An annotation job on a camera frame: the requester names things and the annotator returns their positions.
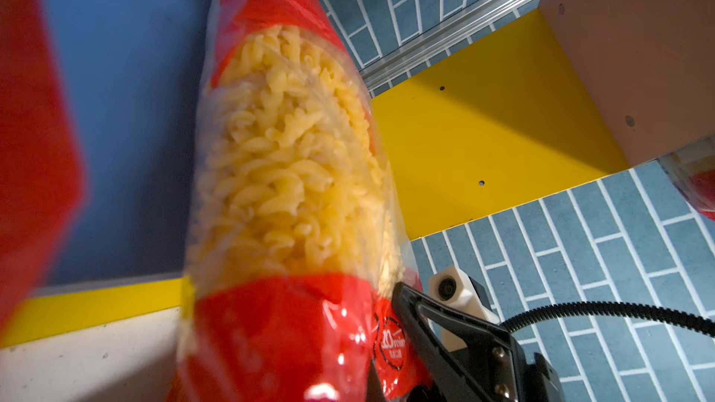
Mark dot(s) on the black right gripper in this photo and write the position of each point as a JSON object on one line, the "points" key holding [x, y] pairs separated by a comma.
{"points": [[471, 359]]}

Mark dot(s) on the red macaroni bag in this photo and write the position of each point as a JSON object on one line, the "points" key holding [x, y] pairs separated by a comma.
{"points": [[295, 240], [42, 180]]}

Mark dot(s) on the yellow shelf with coloured boards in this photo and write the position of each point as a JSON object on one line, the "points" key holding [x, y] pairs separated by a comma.
{"points": [[551, 100]]}

